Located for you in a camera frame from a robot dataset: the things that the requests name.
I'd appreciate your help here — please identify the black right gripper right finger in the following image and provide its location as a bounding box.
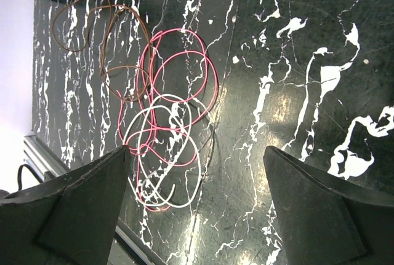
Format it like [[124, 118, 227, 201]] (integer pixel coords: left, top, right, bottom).
[[263, 146, 393, 264]]

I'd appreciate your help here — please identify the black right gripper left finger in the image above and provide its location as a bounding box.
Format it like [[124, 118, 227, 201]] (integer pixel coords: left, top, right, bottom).
[[1, 146, 131, 264]]

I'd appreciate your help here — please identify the pink cable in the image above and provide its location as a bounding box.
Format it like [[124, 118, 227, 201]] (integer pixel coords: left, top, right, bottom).
[[116, 28, 219, 212]]

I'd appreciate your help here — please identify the brown cable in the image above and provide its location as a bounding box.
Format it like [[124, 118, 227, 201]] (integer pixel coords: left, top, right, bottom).
[[52, 0, 153, 103]]

